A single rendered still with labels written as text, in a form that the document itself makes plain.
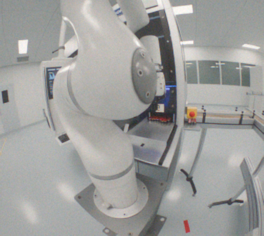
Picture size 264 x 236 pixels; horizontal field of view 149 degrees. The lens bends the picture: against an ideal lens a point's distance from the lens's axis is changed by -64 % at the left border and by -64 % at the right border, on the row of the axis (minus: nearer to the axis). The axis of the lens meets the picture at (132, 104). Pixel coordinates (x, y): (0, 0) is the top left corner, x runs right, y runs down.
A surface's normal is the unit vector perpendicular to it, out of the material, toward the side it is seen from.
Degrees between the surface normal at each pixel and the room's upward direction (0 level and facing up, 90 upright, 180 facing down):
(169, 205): 0
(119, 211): 0
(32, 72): 90
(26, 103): 90
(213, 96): 90
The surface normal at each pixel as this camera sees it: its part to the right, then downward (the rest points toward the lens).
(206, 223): -0.08, -0.97
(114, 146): 0.26, -0.73
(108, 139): 0.18, -0.85
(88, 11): 0.33, -0.18
